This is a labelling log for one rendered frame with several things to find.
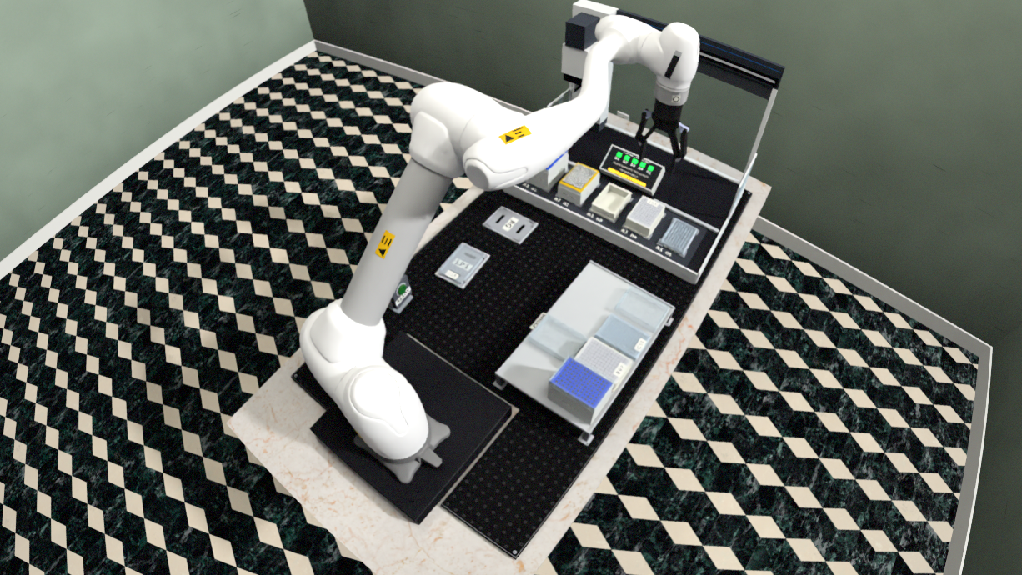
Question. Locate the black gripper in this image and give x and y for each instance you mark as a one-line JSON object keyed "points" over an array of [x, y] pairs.
{"points": [[669, 113]]}

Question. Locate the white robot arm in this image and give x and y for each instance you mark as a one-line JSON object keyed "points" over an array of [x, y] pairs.
{"points": [[456, 128]]}

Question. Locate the white ready key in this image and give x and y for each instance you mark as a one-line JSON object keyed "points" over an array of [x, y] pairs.
{"points": [[402, 295]]}

